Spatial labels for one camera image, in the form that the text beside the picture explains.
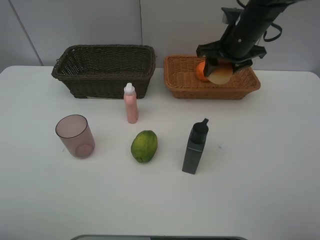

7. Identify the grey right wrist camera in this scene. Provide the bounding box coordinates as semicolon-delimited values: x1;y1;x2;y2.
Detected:
221;7;243;25

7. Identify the dark brown wicker basket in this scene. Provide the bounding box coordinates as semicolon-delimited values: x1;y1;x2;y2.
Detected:
51;44;156;99

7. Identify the translucent pink plastic cup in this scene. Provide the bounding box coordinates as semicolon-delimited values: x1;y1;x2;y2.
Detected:
55;114;95;159

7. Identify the red yellow peach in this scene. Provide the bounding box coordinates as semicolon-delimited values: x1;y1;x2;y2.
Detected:
207;64;233;85

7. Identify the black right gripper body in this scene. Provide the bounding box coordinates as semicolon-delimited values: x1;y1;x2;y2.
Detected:
196;24;267;66

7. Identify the pink bottle white cap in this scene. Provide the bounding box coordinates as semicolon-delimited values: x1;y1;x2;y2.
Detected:
123;82;139;124

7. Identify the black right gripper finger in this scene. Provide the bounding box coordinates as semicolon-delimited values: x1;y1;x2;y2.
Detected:
232;59;252;74
204;57;218;78

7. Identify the green lime fruit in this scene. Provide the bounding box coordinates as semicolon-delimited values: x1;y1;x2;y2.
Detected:
130;130;158;163

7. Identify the orange mandarin fruit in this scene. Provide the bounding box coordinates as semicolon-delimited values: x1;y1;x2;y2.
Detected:
195;61;209;82

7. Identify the light orange wicker basket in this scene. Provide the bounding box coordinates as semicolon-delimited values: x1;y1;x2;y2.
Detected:
163;55;261;100

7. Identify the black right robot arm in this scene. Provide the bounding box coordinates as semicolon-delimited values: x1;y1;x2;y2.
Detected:
196;0;297;77

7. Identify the black rectangular bottle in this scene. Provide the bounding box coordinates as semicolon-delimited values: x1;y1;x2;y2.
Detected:
182;118;209;175

